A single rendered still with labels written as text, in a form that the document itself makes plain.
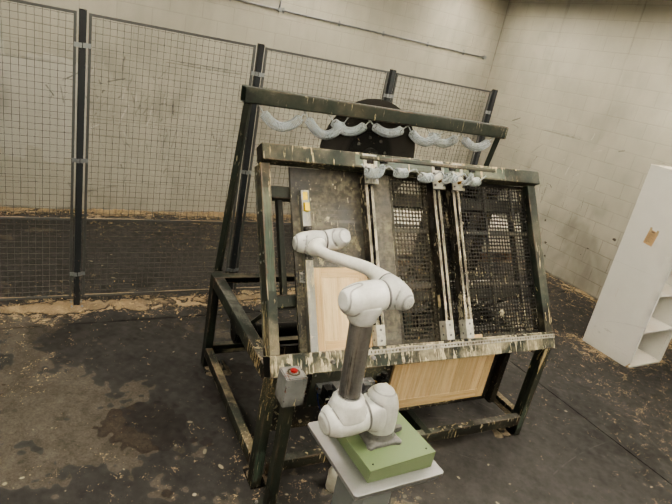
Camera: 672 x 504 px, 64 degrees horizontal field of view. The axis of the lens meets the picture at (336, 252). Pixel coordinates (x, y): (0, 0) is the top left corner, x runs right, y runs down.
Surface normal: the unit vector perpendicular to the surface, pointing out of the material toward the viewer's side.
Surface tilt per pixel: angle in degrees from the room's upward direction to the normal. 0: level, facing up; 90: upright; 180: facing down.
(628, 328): 90
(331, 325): 58
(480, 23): 90
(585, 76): 90
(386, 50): 90
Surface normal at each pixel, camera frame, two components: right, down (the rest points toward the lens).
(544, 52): -0.87, 0.00
